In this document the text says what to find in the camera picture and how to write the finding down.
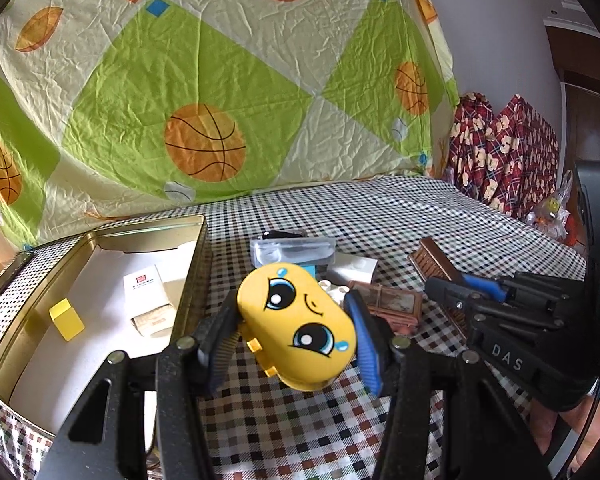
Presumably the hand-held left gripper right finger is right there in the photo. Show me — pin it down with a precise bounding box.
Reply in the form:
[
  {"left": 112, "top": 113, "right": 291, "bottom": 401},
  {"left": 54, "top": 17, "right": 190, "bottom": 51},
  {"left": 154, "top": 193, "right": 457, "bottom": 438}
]
[{"left": 342, "top": 290, "right": 551, "bottom": 480}]

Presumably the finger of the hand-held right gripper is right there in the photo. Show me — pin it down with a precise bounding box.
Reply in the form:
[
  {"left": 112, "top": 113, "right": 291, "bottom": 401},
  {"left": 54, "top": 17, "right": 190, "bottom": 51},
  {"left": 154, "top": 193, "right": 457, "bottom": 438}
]
[
  {"left": 424, "top": 276, "right": 600, "bottom": 409},
  {"left": 460, "top": 270, "right": 587, "bottom": 322}
]

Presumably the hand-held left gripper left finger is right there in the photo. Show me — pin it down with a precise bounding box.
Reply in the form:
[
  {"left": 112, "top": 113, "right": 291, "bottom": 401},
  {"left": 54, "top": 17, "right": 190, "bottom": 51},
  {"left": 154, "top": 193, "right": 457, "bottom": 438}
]
[{"left": 37, "top": 302, "right": 242, "bottom": 480}]

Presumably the yellow cartoon face toy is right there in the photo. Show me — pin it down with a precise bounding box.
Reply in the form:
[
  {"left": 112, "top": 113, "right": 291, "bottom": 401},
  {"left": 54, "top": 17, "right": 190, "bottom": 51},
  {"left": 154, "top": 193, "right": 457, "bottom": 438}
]
[{"left": 236, "top": 262, "right": 357, "bottom": 392}]

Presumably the gold tin box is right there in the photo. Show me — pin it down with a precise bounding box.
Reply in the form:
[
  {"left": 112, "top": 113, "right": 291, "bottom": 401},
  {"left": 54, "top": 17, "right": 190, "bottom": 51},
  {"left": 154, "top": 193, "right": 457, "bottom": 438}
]
[{"left": 0, "top": 214, "right": 213, "bottom": 443}]

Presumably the white block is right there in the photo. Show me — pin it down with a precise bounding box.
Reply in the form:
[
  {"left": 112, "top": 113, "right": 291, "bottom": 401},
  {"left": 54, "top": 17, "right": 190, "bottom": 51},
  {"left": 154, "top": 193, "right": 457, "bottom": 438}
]
[{"left": 327, "top": 255, "right": 378, "bottom": 286}]

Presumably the person's right hand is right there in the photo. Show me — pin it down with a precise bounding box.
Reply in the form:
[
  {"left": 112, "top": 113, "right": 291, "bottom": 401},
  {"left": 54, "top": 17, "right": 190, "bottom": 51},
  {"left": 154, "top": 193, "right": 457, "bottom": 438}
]
[{"left": 530, "top": 395, "right": 600, "bottom": 480}]

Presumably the clear plastic toy bag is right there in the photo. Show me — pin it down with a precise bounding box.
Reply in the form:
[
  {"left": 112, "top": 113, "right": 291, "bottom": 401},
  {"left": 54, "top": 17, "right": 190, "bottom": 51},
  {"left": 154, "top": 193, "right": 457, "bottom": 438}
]
[{"left": 525, "top": 170, "right": 581, "bottom": 246}]

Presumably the brown ridged toy piece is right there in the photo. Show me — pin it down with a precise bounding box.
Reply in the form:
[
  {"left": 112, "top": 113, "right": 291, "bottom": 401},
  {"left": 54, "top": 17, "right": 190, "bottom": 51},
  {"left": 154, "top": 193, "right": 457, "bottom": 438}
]
[{"left": 409, "top": 237, "right": 473, "bottom": 338}]

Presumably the clear white brick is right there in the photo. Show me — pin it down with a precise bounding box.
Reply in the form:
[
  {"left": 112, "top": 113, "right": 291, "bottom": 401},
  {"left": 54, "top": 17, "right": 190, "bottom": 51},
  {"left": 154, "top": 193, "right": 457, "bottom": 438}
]
[{"left": 317, "top": 279, "right": 351, "bottom": 306}]

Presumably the white paper booklet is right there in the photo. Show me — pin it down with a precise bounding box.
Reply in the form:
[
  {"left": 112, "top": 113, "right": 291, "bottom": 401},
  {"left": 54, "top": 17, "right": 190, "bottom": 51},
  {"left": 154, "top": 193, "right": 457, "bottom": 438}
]
[{"left": 122, "top": 266, "right": 173, "bottom": 318}]

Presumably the brown wooden door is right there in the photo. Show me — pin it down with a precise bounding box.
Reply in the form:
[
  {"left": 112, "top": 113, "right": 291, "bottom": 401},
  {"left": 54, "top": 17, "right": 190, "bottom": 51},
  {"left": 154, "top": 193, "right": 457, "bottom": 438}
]
[{"left": 545, "top": 20, "right": 600, "bottom": 166}]

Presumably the red floral plaid cloth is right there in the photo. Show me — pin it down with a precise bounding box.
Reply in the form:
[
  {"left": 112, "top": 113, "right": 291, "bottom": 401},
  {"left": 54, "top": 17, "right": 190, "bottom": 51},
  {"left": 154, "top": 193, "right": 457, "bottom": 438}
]
[{"left": 447, "top": 92, "right": 561, "bottom": 221}]

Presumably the clear plastic packet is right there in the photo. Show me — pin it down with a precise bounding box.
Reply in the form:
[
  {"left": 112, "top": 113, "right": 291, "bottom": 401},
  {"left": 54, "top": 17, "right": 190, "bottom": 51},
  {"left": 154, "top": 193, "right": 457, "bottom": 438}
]
[{"left": 250, "top": 236, "right": 337, "bottom": 267}]

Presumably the checkered tablecloth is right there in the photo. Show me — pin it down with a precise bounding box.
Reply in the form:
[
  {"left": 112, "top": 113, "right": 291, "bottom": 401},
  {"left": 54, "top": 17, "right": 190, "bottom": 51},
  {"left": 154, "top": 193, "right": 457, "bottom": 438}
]
[{"left": 0, "top": 175, "right": 588, "bottom": 480}]

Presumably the white paper box liner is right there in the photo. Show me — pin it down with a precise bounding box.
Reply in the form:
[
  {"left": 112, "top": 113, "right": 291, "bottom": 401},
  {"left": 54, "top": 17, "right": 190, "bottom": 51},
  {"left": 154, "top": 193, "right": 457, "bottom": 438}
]
[{"left": 5, "top": 240, "right": 201, "bottom": 421}]

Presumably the plain yellow block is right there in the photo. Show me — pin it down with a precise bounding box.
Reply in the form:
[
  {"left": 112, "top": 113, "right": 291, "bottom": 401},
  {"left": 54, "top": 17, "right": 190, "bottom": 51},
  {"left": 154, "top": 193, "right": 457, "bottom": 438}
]
[{"left": 49, "top": 298, "right": 86, "bottom": 342}]

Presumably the silver metal bar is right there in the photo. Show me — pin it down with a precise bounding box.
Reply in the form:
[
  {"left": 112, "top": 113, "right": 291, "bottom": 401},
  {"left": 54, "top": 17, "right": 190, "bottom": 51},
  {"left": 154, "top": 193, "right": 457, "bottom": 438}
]
[{"left": 0, "top": 250, "right": 35, "bottom": 295}]

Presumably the basketball print bed sheet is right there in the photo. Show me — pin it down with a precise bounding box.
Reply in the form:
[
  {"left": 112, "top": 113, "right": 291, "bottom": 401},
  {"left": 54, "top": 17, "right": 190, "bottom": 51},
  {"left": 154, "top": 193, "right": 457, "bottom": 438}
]
[{"left": 0, "top": 0, "right": 461, "bottom": 286}]

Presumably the black cable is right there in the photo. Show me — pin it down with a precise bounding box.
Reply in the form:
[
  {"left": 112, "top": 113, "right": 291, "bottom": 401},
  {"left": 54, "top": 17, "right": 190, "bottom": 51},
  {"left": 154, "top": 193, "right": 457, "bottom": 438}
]
[{"left": 562, "top": 372, "right": 600, "bottom": 480}]

